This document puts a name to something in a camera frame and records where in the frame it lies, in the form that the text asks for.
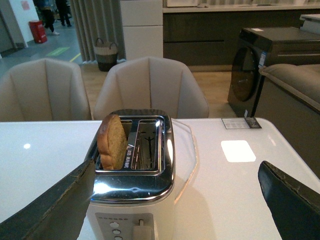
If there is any toasted bread slice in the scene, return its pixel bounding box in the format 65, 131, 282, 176
96, 114, 128, 170

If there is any dark kitchen counter cabinet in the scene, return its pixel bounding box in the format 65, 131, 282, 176
163, 8, 320, 66

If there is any beige chair on left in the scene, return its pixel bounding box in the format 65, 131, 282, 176
0, 58, 92, 122

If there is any grey pleated curtain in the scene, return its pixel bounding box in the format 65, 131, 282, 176
69, 0, 126, 62

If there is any white toaster power cable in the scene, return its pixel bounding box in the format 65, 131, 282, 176
172, 118, 200, 201

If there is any person in dark trousers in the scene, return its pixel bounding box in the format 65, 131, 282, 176
37, 0, 60, 36

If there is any woven laundry basket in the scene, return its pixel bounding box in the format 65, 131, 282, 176
93, 37, 118, 72

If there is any white microwave on counter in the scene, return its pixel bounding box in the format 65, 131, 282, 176
165, 0, 199, 8

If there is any white tall cabinet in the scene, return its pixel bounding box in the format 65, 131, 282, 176
120, 0, 163, 60

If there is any cream and chrome toaster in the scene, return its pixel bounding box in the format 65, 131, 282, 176
86, 109, 176, 240

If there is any black washing machine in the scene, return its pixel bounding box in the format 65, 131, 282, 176
227, 27, 320, 117

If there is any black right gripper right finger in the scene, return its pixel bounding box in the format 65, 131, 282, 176
258, 161, 320, 240

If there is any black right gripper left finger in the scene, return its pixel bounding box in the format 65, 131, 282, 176
0, 159, 95, 240

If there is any black white table label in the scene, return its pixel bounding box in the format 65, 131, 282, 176
221, 117, 262, 130

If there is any beige cushioned sofa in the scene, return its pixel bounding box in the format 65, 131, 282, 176
254, 64, 320, 176

